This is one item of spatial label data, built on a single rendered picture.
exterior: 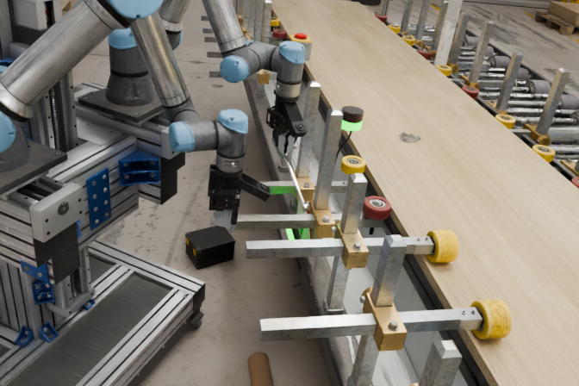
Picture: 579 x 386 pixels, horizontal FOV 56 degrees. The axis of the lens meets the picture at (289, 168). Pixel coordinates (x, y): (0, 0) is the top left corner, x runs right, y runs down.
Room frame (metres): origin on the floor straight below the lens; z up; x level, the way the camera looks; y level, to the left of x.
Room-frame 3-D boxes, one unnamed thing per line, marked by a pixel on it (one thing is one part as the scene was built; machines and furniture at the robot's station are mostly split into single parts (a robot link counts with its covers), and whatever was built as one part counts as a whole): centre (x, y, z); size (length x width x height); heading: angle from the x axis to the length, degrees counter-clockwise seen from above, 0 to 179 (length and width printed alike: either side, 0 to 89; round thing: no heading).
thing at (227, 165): (1.25, 0.16, 1.05); 0.08 x 0.08 x 0.05
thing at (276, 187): (1.55, -0.02, 0.80); 0.43 x 0.03 x 0.04; 104
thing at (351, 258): (1.09, -0.17, 0.95); 0.13 x 0.06 x 0.05; 14
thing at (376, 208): (1.36, -0.27, 0.85); 0.08 x 0.08 x 0.11
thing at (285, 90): (1.55, 0.04, 1.15); 0.08 x 0.08 x 0.05
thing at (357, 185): (1.12, -0.16, 0.88); 0.03 x 0.03 x 0.48; 14
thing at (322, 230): (1.34, -0.11, 0.85); 0.13 x 0.06 x 0.05; 14
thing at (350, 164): (1.60, -0.21, 0.85); 0.08 x 0.08 x 0.11
